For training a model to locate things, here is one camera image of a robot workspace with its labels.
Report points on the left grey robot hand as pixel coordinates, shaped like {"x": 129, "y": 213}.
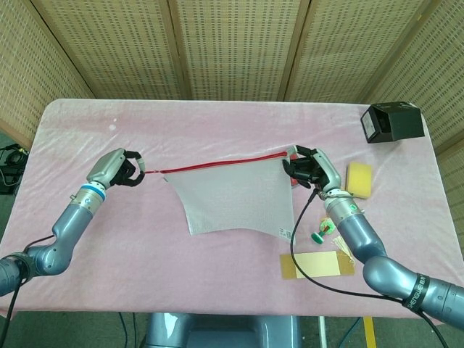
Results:
{"x": 107, "y": 166}

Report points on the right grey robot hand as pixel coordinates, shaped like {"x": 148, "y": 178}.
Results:
{"x": 326, "y": 170}

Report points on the mesh zipper pouch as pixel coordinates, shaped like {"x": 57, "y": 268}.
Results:
{"x": 235, "y": 199}

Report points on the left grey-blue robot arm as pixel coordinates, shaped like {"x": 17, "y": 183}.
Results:
{"x": 69, "y": 224}

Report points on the feather shuttlecock green base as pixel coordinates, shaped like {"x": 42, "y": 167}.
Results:
{"x": 319, "y": 237}

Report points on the yellow sponge block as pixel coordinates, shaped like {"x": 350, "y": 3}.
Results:
{"x": 359, "y": 179}

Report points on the cream bookmark tassel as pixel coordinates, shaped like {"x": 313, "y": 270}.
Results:
{"x": 341, "y": 243}

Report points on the black box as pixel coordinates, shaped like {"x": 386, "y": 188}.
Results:
{"x": 402, "y": 123}

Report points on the gold and cream bookmark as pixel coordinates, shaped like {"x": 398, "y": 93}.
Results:
{"x": 315, "y": 264}

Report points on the pink tablecloth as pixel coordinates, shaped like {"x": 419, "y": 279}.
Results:
{"x": 232, "y": 123}

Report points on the woven folding screen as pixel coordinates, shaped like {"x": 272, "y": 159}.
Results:
{"x": 235, "y": 47}

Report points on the white table leg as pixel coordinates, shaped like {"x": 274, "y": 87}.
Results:
{"x": 321, "y": 331}

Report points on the grey-blue robot torso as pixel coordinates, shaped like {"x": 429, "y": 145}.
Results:
{"x": 217, "y": 331}

